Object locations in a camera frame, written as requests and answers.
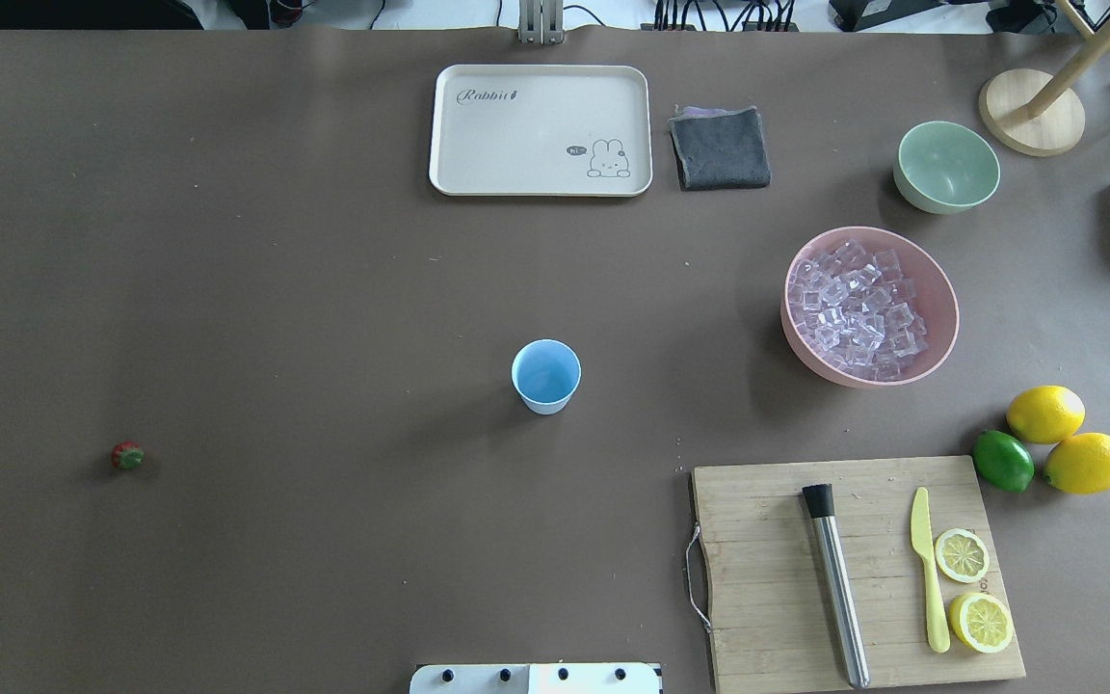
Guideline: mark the blue cup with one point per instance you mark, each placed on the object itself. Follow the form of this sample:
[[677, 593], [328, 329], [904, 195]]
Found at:
[[546, 373]]

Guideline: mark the red strawberry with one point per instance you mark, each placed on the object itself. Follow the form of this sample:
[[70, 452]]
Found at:
[[127, 455]]

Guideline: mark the pink bowl of ice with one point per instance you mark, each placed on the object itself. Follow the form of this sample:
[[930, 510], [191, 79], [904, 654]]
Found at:
[[865, 307]]

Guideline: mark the cream rabbit tray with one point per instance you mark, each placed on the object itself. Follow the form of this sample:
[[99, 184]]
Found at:
[[541, 131]]

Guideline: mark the grey folded cloth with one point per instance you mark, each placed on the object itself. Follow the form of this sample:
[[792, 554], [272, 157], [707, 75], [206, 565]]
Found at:
[[718, 148]]

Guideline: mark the steel muddler black tip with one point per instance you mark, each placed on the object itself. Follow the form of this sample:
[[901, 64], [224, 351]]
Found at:
[[820, 505]]

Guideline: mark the wooden cutting board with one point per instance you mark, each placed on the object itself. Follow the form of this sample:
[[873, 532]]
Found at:
[[772, 620]]

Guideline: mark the yellow plastic knife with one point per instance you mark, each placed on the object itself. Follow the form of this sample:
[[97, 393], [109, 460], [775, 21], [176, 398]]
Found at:
[[937, 629]]

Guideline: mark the green bowl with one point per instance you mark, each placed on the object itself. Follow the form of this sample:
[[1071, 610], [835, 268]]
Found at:
[[944, 168]]

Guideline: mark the upper lemon half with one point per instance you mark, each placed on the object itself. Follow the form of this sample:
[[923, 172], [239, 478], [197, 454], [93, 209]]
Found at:
[[962, 556]]

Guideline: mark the lemon half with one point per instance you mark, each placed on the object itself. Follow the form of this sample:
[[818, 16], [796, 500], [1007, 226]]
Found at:
[[982, 622], [962, 556]]

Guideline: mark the green lime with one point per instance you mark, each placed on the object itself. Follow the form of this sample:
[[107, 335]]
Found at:
[[1004, 461]]

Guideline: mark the upper whole lemon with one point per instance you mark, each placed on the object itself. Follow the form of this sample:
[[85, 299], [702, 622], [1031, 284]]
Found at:
[[1046, 414]]

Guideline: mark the whole lemon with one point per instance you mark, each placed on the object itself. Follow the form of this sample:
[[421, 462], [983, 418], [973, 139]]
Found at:
[[1046, 414], [1080, 464]]

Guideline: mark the lower lemon half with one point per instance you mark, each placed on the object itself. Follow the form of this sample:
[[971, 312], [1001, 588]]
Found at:
[[982, 622]]

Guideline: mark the wooden glass rack stand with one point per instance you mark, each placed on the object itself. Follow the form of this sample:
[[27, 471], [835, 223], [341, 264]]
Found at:
[[1037, 113]]

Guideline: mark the lower whole lemon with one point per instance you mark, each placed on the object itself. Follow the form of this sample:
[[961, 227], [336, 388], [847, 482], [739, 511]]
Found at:
[[1080, 464]]

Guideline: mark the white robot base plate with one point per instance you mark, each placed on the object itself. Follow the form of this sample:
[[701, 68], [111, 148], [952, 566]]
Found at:
[[574, 677]]

